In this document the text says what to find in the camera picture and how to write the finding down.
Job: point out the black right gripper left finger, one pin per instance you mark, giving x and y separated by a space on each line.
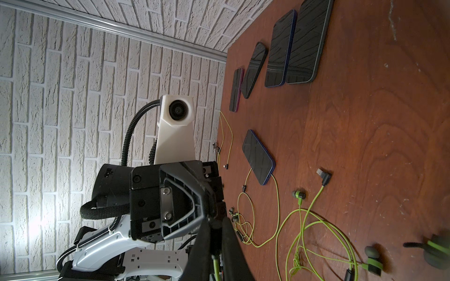
198 265

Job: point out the dark phone near case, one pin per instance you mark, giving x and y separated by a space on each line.
308 42

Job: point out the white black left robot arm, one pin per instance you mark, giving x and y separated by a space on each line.
110 254

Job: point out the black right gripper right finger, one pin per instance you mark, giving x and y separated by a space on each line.
234 263

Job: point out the black phone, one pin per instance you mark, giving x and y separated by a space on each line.
251 75
236 88

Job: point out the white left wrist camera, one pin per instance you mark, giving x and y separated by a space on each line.
175 142

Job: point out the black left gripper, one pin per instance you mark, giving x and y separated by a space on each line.
172 200

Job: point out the black phone far left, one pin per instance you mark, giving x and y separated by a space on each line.
236 88

